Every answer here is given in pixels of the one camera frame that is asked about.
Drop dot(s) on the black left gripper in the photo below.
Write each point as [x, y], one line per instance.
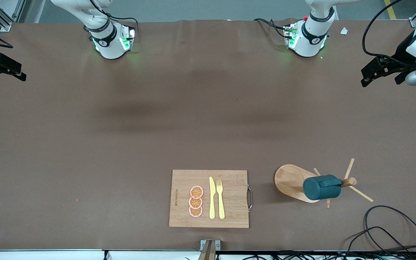
[401, 54]

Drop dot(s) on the teal ribbed cup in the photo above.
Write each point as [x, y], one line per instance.
[321, 188]

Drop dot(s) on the yellow plastic knife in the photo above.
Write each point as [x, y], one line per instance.
[212, 198]

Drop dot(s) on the toy orange slice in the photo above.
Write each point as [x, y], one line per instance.
[195, 212]
[195, 203]
[196, 192]

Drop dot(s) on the white paper scrap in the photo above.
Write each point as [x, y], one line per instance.
[344, 31]

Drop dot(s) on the bamboo cutting board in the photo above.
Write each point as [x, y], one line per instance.
[229, 198]

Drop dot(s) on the wooden mug tree stand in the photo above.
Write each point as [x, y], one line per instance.
[291, 180]

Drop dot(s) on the yellow plastic fork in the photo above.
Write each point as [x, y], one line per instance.
[221, 202]

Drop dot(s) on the metal bracket with wood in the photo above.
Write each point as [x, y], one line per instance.
[209, 249]

